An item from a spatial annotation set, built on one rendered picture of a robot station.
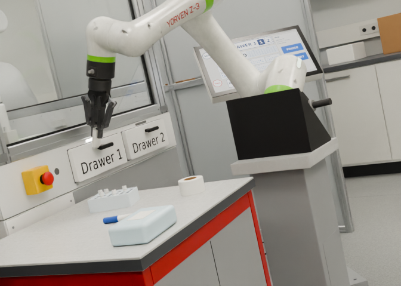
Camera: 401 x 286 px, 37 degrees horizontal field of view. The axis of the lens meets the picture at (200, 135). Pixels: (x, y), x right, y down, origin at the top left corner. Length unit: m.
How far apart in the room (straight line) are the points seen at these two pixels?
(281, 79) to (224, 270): 0.79
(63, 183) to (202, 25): 0.77
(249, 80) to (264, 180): 0.41
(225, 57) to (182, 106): 1.69
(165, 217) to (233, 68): 1.00
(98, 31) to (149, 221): 0.81
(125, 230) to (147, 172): 1.08
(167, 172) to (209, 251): 1.04
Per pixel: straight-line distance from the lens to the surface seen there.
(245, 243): 1.65
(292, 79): 2.06
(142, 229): 1.25
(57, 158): 1.93
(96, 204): 1.71
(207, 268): 1.44
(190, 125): 3.86
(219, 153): 3.80
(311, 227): 1.98
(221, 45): 2.22
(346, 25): 5.38
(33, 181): 1.78
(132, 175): 2.24
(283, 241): 2.04
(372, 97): 4.69
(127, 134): 2.22
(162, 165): 2.43
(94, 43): 1.92
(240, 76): 2.21
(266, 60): 2.75
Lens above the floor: 1.08
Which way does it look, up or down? 6 degrees down
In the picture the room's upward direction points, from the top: 12 degrees counter-clockwise
